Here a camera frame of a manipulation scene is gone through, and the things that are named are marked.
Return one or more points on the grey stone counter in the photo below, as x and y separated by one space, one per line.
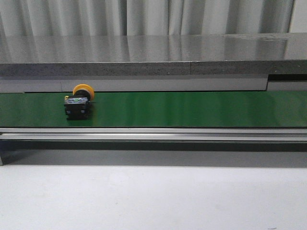
219 62

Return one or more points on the green conveyor belt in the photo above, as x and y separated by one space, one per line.
160 109

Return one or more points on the white curtain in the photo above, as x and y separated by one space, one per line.
151 17

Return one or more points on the yellow push button switch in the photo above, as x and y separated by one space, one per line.
78 105

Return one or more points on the aluminium conveyor frame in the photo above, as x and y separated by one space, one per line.
204 147

